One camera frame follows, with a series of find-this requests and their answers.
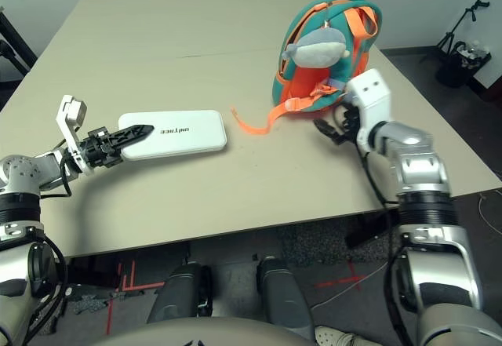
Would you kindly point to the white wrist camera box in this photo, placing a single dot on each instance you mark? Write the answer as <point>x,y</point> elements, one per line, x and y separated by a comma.
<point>370,91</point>
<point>72,112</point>

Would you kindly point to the teal and orange backpack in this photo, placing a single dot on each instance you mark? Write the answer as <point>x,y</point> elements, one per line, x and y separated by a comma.
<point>310,79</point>

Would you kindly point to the white plastic pencil case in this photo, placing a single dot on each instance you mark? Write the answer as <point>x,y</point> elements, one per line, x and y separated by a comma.
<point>188,138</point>

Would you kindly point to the beige robot torso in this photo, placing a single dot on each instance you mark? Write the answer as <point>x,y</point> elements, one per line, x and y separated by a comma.
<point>219,334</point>

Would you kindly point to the black table leg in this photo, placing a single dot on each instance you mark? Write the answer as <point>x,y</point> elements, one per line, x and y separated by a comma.
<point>364,236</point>

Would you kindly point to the black bin with clutter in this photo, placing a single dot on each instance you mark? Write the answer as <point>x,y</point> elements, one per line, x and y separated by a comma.
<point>455,73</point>

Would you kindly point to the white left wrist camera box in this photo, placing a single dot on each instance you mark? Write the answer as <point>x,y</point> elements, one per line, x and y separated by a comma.
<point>72,112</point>

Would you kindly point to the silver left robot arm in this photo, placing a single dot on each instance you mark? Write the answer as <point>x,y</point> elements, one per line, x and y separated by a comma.
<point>19,173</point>

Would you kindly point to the black tripod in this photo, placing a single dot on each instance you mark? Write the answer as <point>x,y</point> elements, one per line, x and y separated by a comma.
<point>457,28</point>

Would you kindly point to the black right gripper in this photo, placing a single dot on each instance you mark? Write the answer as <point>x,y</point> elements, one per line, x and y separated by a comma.
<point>349,124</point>

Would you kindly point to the black framed side table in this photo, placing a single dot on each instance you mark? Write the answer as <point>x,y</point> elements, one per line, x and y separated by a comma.
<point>12,32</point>

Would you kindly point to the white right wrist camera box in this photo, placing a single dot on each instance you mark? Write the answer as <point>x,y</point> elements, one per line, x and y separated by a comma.
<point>370,91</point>

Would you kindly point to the white sneaker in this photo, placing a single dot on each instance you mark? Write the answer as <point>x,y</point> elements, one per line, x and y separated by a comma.
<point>333,336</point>

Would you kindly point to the grey robot left leg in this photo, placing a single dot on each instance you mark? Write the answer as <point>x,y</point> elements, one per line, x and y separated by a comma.
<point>176,295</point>

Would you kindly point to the grey white plush toy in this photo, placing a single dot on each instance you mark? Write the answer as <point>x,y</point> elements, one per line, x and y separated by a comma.
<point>317,49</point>

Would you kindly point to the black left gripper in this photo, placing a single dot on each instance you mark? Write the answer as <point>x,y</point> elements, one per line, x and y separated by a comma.
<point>98,150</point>

